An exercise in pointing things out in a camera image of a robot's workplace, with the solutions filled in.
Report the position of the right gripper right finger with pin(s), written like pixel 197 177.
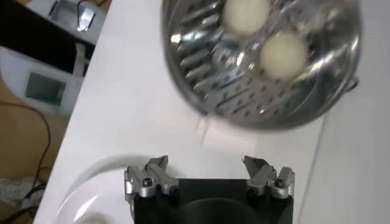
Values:
pixel 265 179

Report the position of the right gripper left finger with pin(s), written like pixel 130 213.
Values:
pixel 152 179

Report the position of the large white plate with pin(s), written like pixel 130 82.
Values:
pixel 100 194

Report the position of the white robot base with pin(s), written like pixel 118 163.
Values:
pixel 39 88

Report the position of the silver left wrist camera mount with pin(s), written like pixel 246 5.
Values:
pixel 82 18

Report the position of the white steamed baozi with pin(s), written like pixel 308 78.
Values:
pixel 246 15
pixel 283 54

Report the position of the perforated steel steamer basket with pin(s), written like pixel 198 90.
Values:
pixel 213 76

